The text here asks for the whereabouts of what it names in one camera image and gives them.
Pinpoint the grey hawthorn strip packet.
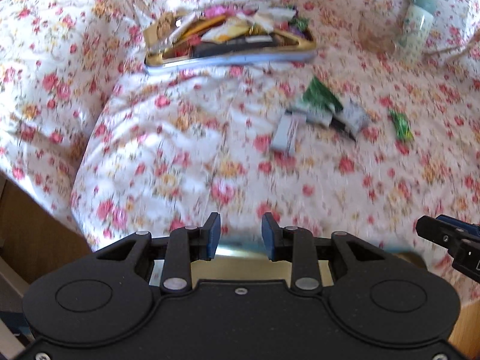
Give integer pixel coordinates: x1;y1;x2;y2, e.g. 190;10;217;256
270;113;306;156

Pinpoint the green foil candy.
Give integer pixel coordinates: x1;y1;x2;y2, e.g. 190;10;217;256
388;108;413;142

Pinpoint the green Suibianguo packet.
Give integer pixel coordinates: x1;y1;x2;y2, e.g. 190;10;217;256
290;76;343;128

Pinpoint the white black text packet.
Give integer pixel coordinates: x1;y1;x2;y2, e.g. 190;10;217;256
332;101;371;141

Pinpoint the floral sofa cover cloth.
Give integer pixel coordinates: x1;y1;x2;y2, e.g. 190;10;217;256
1;0;479;303

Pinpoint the thin metal stick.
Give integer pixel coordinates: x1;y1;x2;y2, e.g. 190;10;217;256
423;37;479;59

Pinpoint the snack-filled tin lid tray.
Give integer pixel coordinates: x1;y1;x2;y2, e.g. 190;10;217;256
143;2;317;73

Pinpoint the mint green thermos bottle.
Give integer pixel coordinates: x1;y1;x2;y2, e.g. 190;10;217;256
396;0;436;65

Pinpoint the clear glass cup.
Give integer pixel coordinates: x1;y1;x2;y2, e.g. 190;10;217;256
357;10;398;55

